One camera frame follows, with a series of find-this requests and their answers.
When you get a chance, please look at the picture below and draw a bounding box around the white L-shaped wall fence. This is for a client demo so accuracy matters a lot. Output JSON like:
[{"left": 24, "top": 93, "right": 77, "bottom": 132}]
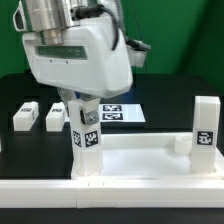
[{"left": 0, "top": 180, "right": 224, "bottom": 208}]

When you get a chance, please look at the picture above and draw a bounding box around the white desk tabletop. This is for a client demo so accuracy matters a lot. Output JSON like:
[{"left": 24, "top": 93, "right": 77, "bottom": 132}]
[{"left": 71, "top": 132, "right": 224, "bottom": 180}]

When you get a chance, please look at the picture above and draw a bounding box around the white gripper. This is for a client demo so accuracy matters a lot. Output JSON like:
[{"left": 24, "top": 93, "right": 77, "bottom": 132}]
[{"left": 23, "top": 15, "right": 133, "bottom": 125}]

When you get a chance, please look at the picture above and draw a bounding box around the fiducial marker sheet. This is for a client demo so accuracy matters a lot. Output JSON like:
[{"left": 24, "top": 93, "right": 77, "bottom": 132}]
[{"left": 98, "top": 104, "right": 145, "bottom": 123}]

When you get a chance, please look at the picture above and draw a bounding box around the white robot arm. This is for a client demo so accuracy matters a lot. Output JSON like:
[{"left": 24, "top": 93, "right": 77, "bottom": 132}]
[{"left": 13, "top": 0, "right": 132, "bottom": 125}]

